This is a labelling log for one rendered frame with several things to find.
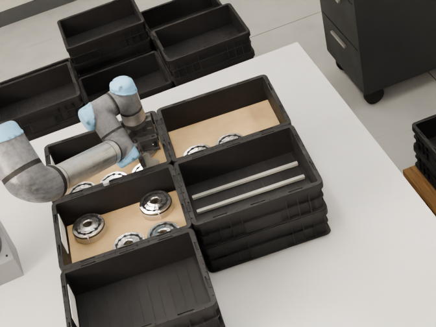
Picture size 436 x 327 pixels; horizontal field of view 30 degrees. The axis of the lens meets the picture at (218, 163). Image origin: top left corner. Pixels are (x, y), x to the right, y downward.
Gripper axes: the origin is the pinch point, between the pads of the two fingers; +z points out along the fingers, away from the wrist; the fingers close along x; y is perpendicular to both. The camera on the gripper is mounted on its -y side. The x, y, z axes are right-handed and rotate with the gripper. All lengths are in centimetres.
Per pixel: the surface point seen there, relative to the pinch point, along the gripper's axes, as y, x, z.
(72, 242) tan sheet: -26.5, -23.1, 2.0
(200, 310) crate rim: 10, -71, -8
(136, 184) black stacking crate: -2.8, -13.2, -5.2
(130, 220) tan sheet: -7.4, -20.5, 2.0
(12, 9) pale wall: -84, 283, 76
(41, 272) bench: -41.4, -19.4, 15.0
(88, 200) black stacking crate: -18.5, -14.4, -5.4
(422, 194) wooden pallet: 99, 22, 71
